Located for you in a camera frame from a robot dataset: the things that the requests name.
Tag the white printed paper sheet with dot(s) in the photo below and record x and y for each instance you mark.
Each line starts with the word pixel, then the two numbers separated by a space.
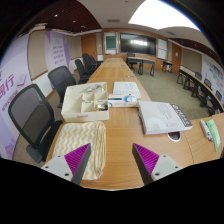
pixel 126 88

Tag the large black wall screen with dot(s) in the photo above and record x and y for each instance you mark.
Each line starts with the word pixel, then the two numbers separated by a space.
pixel 137 44

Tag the round black table grommet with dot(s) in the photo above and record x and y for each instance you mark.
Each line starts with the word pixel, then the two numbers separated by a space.
pixel 174 136

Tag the whiteboard with green panel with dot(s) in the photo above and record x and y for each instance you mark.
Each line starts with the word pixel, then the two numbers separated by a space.
pixel 110 42

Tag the dark-legged desk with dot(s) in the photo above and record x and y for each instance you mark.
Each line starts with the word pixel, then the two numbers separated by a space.
pixel 141 60

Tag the long table with black chairs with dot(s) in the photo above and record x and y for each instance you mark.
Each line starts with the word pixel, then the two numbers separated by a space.
pixel 196 86

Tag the bright ceiling light panel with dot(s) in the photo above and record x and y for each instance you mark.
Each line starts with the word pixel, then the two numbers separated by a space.
pixel 163 15

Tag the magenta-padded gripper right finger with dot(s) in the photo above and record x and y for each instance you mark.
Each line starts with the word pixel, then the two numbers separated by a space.
pixel 146 160

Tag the plain white whiteboard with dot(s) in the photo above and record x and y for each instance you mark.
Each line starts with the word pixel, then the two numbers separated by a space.
pixel 162 49

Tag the cream zigzag striped towel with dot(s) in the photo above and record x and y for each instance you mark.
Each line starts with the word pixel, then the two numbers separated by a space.
pixel 80 136

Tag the green pamphlet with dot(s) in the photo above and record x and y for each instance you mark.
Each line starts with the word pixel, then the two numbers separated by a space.
pixel 214 133

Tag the white marker pen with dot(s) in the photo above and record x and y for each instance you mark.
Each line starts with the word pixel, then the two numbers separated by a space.
pixel 205 130

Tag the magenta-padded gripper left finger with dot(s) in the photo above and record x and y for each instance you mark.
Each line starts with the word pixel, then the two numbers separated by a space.
pixel 78 160

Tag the white and blue small box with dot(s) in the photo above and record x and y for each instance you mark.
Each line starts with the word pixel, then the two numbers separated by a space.
pixel 121 100

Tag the white compartment organizer box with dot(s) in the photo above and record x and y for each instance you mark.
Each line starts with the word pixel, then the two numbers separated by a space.
pixel 75 100

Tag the purple lettered wall poster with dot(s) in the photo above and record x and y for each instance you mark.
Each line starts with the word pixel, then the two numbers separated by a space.
pixel 13 83

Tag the small dark side table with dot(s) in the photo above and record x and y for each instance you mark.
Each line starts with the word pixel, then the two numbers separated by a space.
pixel 167 62

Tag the colourful wall poster board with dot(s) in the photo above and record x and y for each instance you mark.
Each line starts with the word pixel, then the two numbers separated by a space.
pixel 213 75

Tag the purple and white banner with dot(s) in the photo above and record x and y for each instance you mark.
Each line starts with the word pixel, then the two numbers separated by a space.
pixel 56 50

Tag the brown wooden door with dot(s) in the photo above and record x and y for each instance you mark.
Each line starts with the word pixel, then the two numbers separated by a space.
pixel 177 58
pixel 88 45

